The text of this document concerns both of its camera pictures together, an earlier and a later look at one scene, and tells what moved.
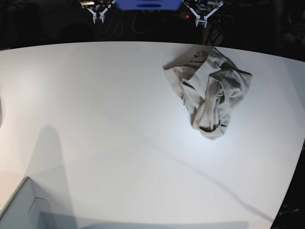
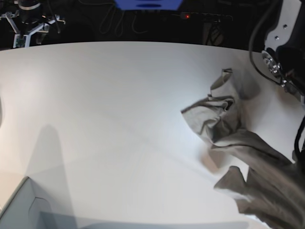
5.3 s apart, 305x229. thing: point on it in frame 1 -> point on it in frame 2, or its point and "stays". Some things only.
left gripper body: x=97 y=8 -> x=28 y=20
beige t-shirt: x=210 y=86 -> x=274 y=194
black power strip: x=213 y=17 stays
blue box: x=149 y=5 stays
